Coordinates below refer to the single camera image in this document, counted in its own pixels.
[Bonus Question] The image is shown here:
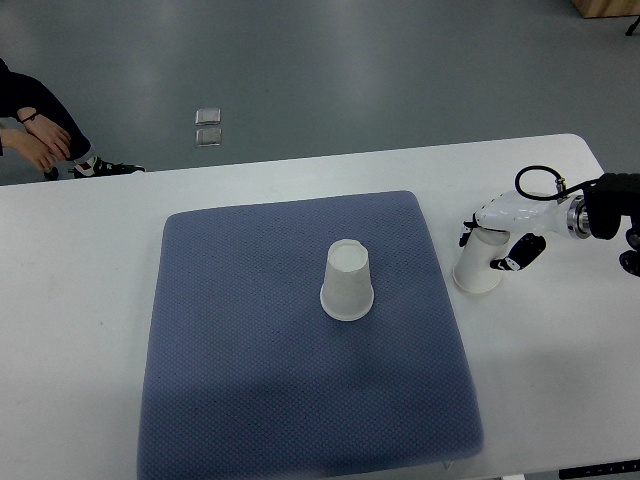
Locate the blue-grey textured mat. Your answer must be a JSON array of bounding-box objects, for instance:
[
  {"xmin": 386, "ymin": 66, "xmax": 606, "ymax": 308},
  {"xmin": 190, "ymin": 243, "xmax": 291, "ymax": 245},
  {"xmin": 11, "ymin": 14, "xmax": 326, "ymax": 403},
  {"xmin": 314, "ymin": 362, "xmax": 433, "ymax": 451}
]
[{"xmin": 137, "ymin": 191, "xmax": 483, "ymax": 479}]

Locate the white paper cup on mat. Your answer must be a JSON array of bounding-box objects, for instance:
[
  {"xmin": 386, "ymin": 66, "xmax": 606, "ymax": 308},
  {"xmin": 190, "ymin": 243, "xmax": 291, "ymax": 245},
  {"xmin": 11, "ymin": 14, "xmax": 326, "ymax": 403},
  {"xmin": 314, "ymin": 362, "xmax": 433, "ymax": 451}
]
[{"xmin": 320, "ymin": 239, "xmax": 375, "ymax": 322}]

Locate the upper metal floor plate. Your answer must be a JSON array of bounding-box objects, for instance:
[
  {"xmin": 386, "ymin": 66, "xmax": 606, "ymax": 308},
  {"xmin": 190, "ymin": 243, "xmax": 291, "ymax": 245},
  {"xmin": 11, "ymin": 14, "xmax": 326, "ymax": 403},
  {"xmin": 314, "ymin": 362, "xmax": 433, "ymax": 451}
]
[{"xmin": 195, "ymin": 107, "xmax": 221, "ymax": 126}]

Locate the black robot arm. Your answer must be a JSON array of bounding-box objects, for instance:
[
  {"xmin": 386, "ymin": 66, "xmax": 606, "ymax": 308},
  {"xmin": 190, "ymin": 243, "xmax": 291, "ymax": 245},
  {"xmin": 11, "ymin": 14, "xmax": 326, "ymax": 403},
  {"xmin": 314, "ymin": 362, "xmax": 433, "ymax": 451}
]
[{"xmin": 459, "ymin": 165, "xmax": 639, "ymax": 276}]

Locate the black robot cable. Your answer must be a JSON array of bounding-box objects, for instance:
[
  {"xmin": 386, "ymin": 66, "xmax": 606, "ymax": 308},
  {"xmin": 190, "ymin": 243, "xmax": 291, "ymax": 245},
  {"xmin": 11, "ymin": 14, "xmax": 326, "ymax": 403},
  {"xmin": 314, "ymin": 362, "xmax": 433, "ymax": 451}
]
[{"xmin": 514, "ymin": 165, "xmax": 601, "ymax": 203}]

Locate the person's left hand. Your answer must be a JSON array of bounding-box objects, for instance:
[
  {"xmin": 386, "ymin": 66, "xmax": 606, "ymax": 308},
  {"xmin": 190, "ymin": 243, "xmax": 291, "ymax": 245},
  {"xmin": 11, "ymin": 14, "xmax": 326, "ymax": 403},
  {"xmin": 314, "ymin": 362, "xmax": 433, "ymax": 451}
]
[{"xmin": 23, "ymin": 114, "xmax": 71, "ymax": 160}]

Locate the person in dark clothes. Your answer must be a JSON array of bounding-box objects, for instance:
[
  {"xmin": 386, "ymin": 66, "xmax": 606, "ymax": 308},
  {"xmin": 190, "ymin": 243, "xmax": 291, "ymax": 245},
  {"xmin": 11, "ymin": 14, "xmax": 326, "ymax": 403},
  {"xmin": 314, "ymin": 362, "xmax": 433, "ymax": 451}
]
[{"xmin": 1, "ymin": 63, "xmax": 145, "ymax": 180}]

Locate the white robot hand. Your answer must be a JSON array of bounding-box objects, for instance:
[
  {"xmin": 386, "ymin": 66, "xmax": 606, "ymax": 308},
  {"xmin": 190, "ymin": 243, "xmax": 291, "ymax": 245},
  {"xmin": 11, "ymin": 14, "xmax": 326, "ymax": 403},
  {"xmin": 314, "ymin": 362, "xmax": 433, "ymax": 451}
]
[{"xmin": 458, "ymin": 191, "xmax": 590, "ymax": 271}]

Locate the lower metal floor plate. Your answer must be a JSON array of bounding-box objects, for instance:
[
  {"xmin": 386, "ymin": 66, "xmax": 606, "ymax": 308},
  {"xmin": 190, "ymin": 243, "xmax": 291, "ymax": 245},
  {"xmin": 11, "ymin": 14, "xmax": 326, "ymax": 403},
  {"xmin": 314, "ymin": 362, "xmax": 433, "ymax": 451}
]
[{"xmin": 195, "ymin": 127, "xmax": 222, "ymax": 147}]

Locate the metal floor plate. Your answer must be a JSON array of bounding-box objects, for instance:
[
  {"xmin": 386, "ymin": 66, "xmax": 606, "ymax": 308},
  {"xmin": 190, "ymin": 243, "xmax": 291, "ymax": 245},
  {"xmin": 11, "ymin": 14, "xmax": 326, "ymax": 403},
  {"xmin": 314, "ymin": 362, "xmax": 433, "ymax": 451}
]
[
  {"xmin": 195, "ymin": 107, "xmax": 221, "ymax": 126},
  {"xmin": 195, "ymin": 127, "xmax": 222, "ymax": 147}
]

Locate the white paper cup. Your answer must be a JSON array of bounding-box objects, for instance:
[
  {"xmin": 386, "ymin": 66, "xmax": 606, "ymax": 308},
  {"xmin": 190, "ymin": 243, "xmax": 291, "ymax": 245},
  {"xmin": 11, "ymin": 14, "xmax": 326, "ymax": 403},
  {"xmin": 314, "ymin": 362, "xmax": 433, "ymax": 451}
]
[
  {"xmin": 320, "ymin": 239, "xmax": 375, "ymax": 322},
  {"xmin": 452, "ymin": 228, "xmax": 510, "ymax": 294}
]

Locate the black tripod leg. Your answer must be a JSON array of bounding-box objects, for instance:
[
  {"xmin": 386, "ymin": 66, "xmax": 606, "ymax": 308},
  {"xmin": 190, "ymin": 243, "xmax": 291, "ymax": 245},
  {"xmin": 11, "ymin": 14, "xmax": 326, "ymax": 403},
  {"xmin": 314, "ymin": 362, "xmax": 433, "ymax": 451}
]
[{"xmin": 625, "ymin": 17, "xmax": 640, "ymax": 36}]

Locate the wooden furniture corner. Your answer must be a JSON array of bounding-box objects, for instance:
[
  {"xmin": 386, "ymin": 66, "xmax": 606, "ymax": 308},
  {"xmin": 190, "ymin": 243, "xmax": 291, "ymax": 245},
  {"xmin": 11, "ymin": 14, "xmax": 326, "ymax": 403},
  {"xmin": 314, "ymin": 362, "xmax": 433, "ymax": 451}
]
[{"xmin": 571, "ymin": 0, "xmax": 639, "ymax": 19}]

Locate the black table control panel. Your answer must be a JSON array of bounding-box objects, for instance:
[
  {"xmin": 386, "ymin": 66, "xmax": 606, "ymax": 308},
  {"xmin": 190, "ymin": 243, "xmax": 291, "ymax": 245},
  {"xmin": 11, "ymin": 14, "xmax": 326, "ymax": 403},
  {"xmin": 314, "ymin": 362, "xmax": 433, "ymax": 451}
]
[{"xmin": 558, "ymin": 460, "xmax": 639, "ymax": 479}]

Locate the person's right hand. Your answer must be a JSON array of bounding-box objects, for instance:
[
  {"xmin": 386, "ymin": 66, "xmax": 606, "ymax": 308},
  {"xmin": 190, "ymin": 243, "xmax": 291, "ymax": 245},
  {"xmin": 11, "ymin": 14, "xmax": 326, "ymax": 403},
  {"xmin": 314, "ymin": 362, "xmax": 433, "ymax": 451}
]
[{"xmin": 1, "ymin": 128, "xmax": 56, "ymax": 173}]

